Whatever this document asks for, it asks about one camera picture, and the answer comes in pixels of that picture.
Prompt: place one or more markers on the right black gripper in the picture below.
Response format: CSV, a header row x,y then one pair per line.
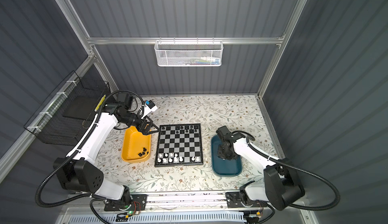
x,y
220,154

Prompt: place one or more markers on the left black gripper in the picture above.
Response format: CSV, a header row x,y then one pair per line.
x,y
142,129

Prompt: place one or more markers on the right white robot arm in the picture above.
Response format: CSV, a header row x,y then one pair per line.
x,y
282,185

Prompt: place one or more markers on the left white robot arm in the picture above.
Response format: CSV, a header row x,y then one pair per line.
x,y
78,172

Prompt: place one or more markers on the black pieces in yellow tray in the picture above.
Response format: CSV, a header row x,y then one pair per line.
x,y
143,153

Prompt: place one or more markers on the black white chess board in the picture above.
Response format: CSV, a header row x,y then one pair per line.
x,y
179,144

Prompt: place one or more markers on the teal plastic tray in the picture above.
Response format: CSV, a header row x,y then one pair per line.
x,y
222,167

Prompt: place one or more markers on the yellow plastic tray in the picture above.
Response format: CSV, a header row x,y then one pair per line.
x,y
133,143

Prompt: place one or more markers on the yellow marker pen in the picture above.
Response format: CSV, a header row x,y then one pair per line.
x,y
100,103

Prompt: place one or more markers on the black foam pad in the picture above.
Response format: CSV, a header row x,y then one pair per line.
x,y
81,108

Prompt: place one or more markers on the markers in white basket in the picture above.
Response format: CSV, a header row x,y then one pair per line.
x,y
207,60

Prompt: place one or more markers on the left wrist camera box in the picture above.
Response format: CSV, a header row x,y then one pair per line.
x,y
148,108

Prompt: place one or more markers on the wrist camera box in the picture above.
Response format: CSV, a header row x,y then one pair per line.
x,y
148,108
224,134

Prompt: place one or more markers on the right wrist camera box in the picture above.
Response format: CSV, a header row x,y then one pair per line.
x,y
224,134

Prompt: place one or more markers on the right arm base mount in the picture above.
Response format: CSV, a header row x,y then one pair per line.
x,y
240,200

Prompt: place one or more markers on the aluminium front rail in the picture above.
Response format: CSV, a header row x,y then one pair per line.
x,y
169,202

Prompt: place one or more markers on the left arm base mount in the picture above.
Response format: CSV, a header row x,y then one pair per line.
x,y
136,202

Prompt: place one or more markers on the white wire mesh basket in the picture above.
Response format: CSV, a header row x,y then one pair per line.
x,y
171,54

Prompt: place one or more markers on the black wire mesh basket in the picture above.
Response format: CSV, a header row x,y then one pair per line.
x,y
65,118

